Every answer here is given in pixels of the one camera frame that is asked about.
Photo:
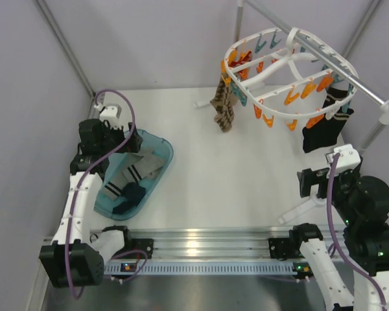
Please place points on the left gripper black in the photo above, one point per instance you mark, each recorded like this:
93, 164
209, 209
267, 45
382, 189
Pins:
132, 145

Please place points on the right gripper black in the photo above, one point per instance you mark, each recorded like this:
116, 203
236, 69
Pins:
308, 176

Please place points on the grey striped sock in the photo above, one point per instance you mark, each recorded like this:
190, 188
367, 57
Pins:
138, 166

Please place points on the white oval clip hanger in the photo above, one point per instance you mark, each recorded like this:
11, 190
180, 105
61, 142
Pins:
283, 81

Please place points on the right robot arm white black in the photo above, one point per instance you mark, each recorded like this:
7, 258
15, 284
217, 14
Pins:
357, 211

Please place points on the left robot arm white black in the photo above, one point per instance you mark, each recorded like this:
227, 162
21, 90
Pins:
71, 259

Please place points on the black striped sock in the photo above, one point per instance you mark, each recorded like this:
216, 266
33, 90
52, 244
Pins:
325, 132

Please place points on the navy blue sock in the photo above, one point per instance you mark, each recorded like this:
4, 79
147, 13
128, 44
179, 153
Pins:
133, 193

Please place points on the metal drying rack stand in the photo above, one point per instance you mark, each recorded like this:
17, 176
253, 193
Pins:
325, 59

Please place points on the brown checkered sock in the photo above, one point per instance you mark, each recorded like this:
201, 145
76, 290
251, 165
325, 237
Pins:
223, 103

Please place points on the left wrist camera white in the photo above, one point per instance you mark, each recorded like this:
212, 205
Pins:
110, 114

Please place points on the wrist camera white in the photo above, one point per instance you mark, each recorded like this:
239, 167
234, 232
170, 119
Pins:
110, 114
349, 157

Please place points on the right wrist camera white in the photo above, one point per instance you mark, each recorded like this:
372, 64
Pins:
349, 157

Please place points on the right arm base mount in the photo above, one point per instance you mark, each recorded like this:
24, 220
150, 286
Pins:
284, 248

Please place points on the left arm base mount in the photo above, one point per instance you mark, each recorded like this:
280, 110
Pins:
143, 244

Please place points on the aluminium rail frame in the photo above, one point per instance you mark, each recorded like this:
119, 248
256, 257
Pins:
210, 252

